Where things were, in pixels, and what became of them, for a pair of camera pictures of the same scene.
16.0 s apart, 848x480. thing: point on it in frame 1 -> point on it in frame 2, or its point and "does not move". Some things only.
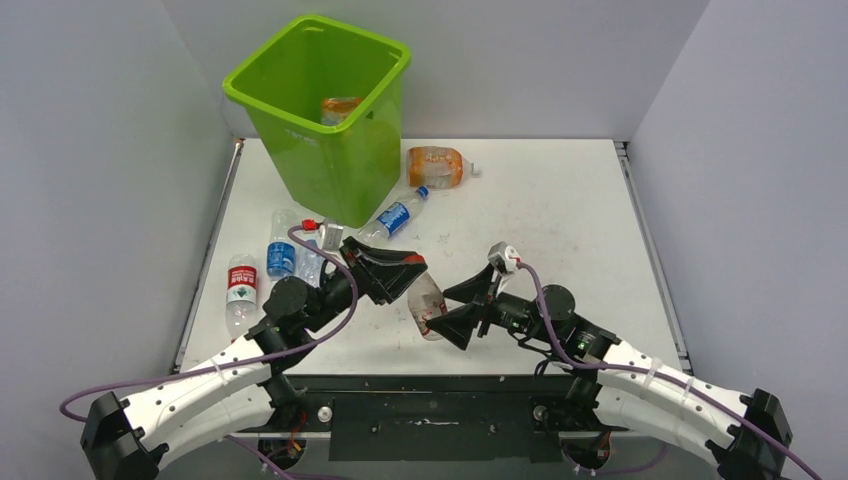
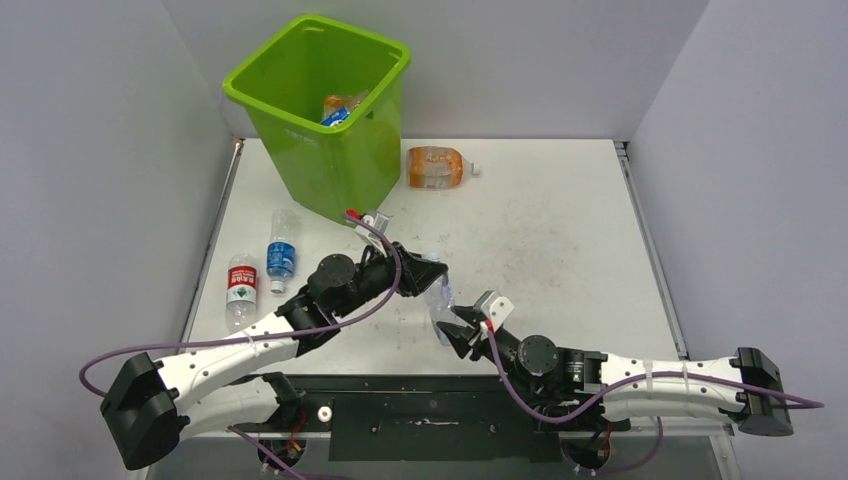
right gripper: [458, 325] -> [462, 336]
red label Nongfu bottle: [241, 297] does not move
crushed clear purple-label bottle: [308, 263] -> [440, 298]
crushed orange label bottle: [336, 110] does not move
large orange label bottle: [441, 167] does not move
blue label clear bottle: [282, 244] does not move
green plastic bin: [327, 99] does not move
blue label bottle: [396, 217] -> [336, 118]
